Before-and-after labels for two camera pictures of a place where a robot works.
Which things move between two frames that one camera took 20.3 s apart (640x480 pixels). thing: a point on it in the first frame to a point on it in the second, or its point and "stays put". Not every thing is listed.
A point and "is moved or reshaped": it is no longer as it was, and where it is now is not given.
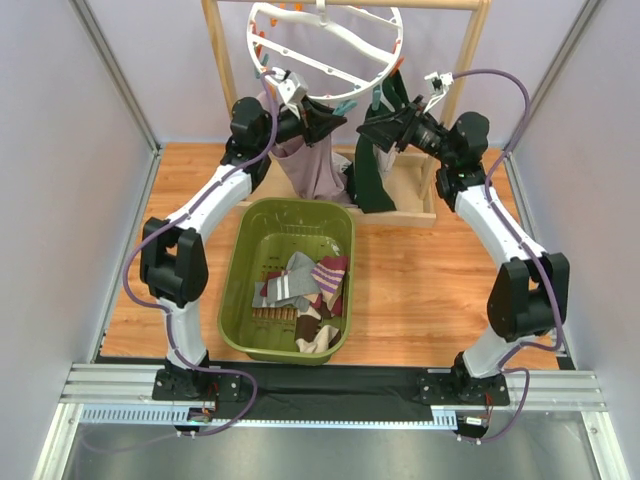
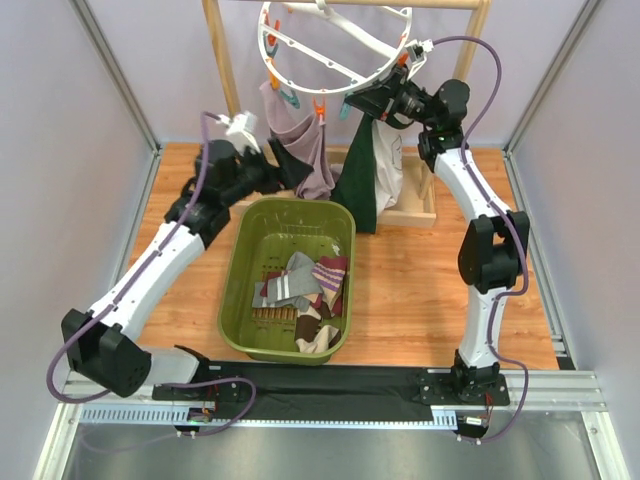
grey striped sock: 290,287 stays put
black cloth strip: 340,392 stays put
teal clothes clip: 345,106 is moved or reshaped
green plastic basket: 256,237 stays put
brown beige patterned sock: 309,336 stays put
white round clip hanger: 327,50 is moved or reshaped
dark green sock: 372,192 is moved or reshaped
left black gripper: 310,121 to 272,167
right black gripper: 401,128 to 382,98
